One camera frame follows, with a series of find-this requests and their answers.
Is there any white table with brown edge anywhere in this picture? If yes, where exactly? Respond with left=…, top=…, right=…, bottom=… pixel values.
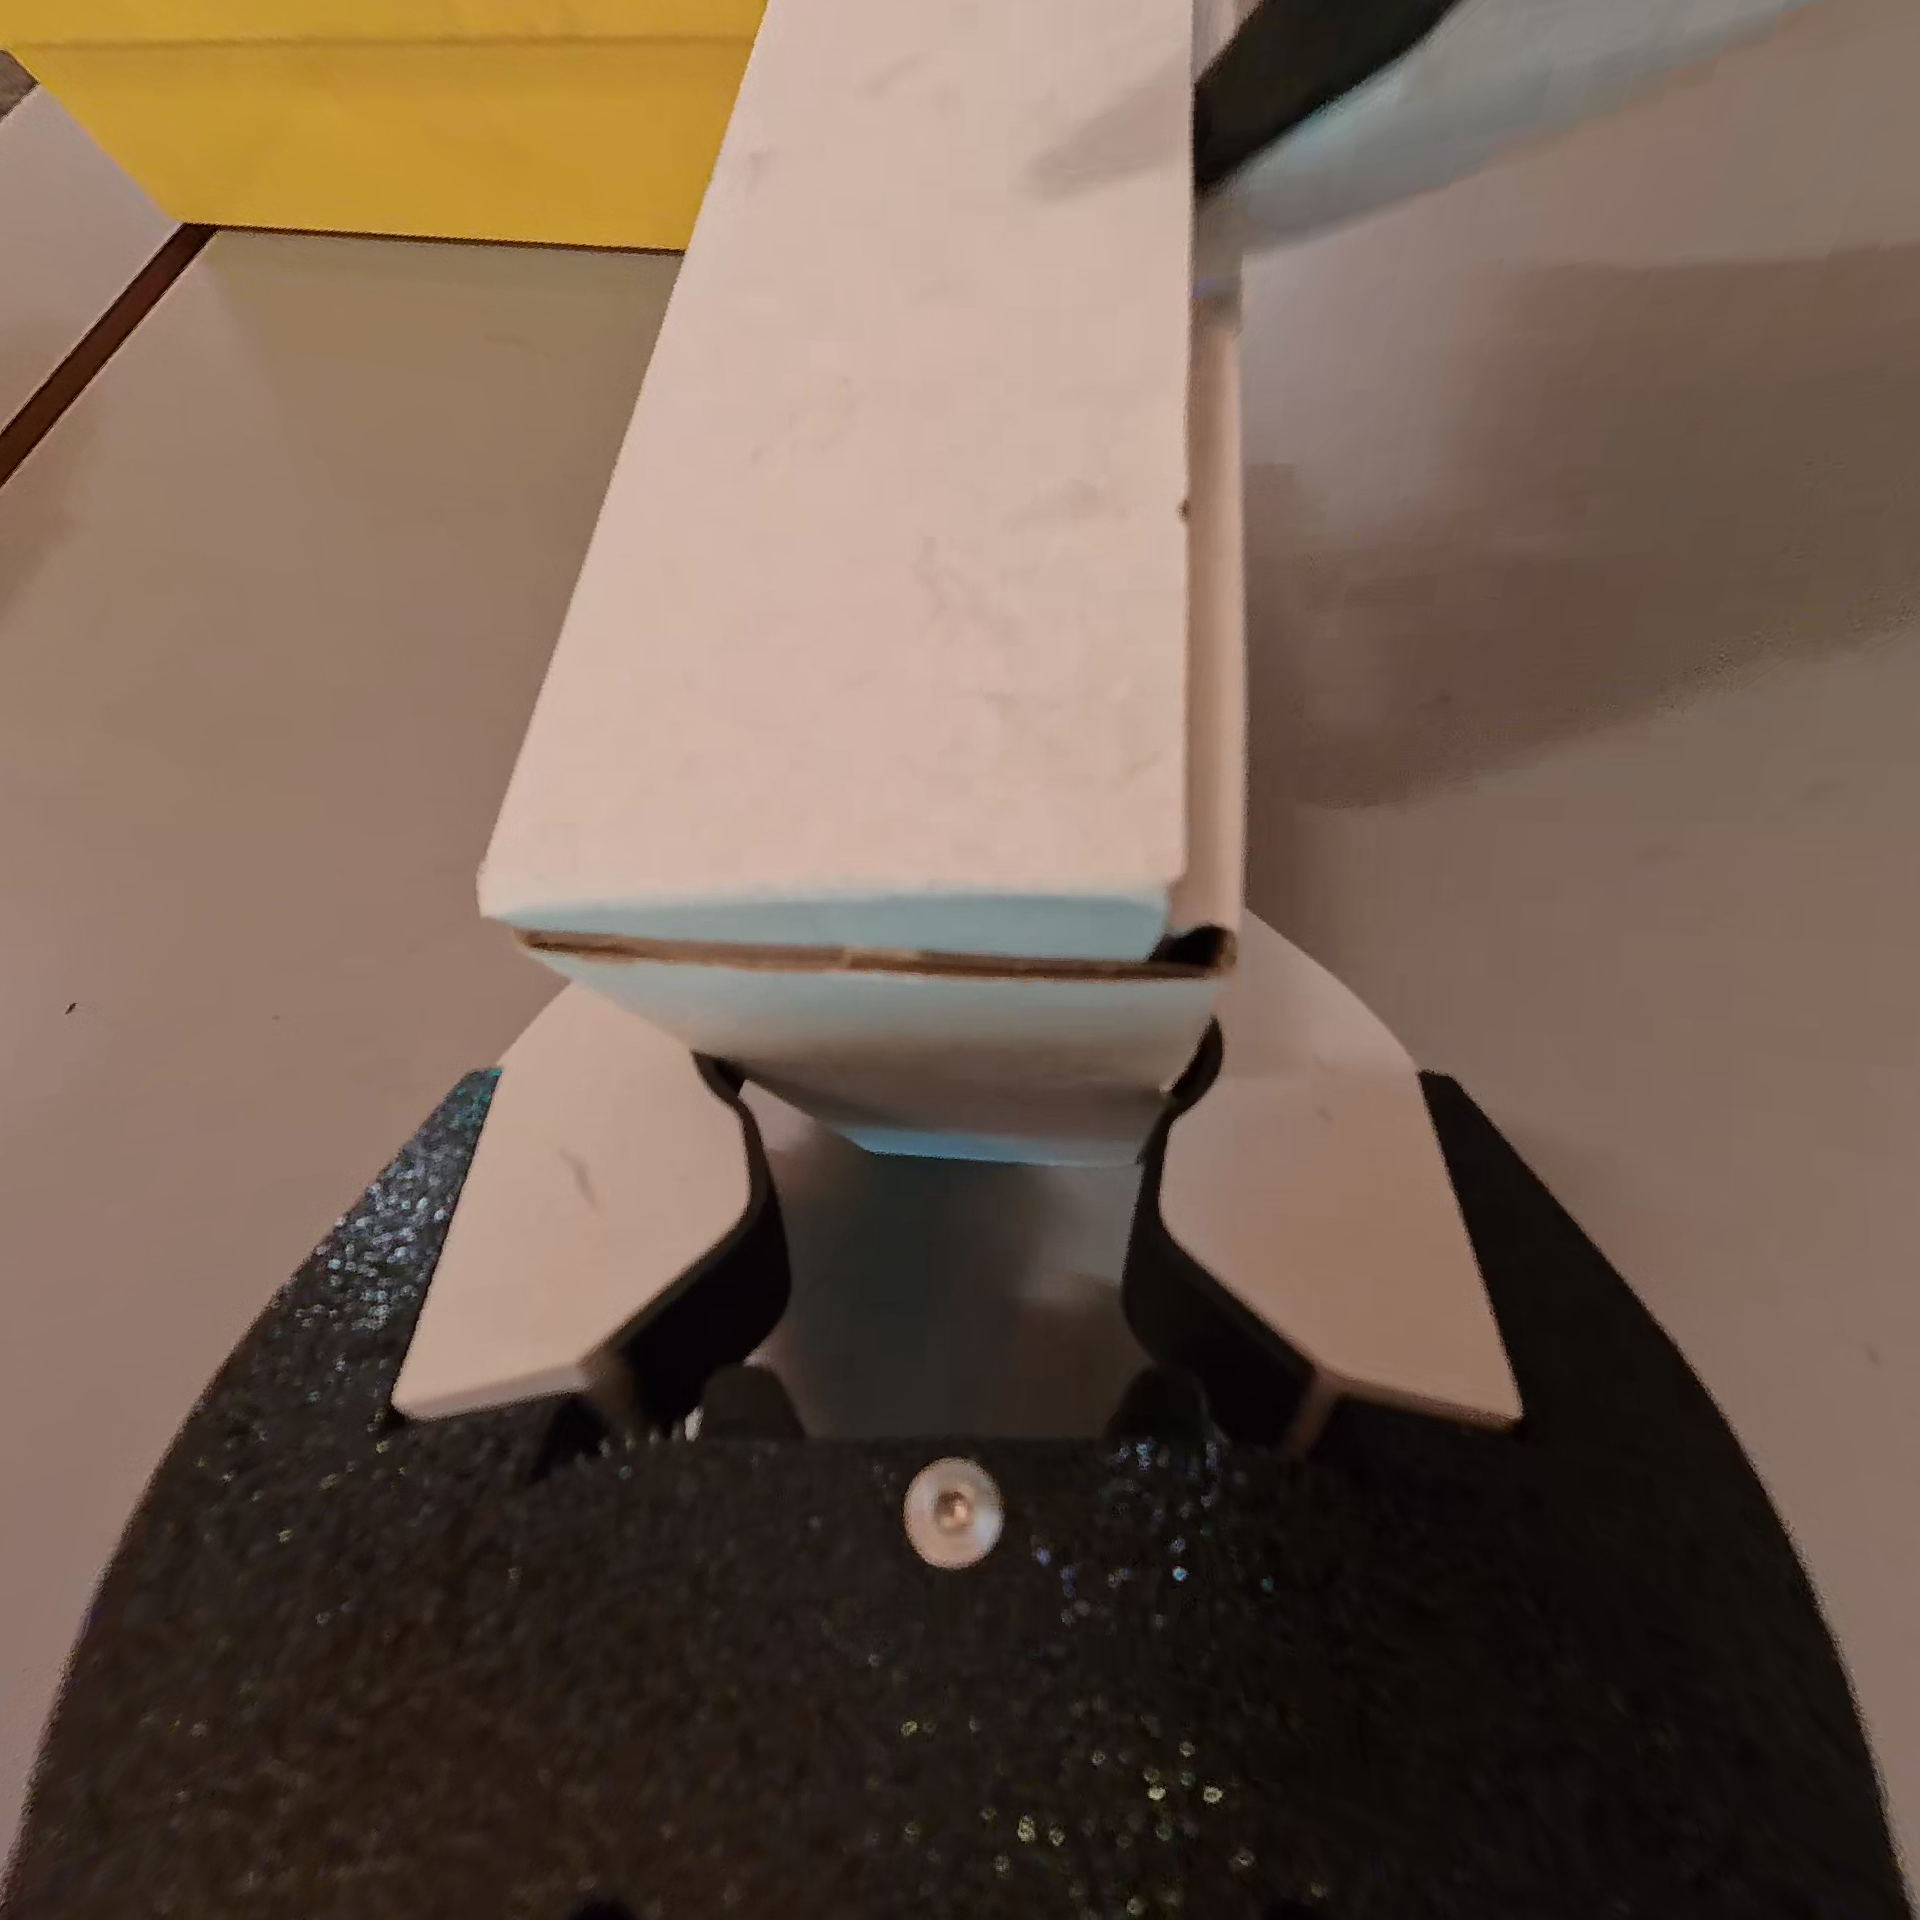
left=0, top=89, right=216, bottom=484

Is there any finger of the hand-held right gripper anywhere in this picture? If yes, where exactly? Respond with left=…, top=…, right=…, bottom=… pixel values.
left=1192, top=0, right=1835, bottom=274

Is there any white cardboard box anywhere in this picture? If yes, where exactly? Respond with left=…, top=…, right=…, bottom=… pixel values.
left=477, top=0, right=1250, bottom=1167

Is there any yellow plastic bin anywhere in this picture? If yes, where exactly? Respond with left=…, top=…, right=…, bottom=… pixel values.
left=0, top=0, right=775, bottom=253

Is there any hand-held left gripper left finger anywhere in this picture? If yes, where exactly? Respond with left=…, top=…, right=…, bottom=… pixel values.
left=391, top=983, right=794, bottom=1430

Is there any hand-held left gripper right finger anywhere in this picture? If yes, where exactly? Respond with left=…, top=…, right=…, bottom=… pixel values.
left=1122, top=906, right=1528, bottom=1450

